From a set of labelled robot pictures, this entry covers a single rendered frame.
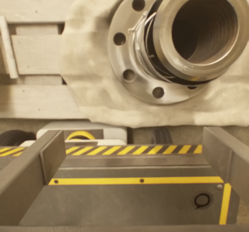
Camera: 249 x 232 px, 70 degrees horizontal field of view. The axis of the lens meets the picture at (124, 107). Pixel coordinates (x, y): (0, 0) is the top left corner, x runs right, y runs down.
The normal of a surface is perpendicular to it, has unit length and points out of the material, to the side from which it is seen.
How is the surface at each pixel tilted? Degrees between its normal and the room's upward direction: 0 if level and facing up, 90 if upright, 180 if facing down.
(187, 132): 0
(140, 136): 0
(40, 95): 0
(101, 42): 54
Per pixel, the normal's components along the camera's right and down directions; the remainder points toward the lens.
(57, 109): -0.01, 0.25
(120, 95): 0.61, -0.39
